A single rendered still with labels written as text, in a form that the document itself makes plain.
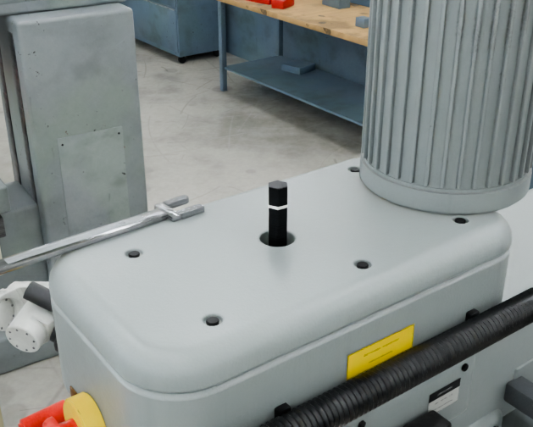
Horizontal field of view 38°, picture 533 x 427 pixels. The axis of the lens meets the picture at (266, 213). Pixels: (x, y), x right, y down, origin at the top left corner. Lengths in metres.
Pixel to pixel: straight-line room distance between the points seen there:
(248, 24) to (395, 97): 7.42
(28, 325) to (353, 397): 0.79
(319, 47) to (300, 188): 6.49
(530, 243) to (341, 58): 6.11
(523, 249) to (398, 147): 0.31
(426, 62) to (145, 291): 0.36
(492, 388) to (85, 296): 0.54
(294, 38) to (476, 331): 6.90
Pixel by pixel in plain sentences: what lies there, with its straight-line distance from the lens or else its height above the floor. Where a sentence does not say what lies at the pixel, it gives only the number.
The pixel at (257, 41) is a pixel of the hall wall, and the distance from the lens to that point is 8.18.
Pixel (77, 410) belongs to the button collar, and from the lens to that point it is 0.77.
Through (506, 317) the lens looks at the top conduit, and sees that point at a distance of 0.88.
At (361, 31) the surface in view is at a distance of 5.91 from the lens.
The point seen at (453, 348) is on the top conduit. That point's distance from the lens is 0.82.
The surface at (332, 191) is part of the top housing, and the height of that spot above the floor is 1.89.
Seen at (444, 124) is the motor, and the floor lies 1.99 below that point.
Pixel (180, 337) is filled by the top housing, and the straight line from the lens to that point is 0.67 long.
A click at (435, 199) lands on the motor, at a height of 1.91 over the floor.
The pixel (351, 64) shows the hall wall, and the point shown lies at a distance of 7.09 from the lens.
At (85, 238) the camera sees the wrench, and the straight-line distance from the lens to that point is 0.82.
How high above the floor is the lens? 2.28
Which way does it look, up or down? 27 degrees down
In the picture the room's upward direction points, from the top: straight up
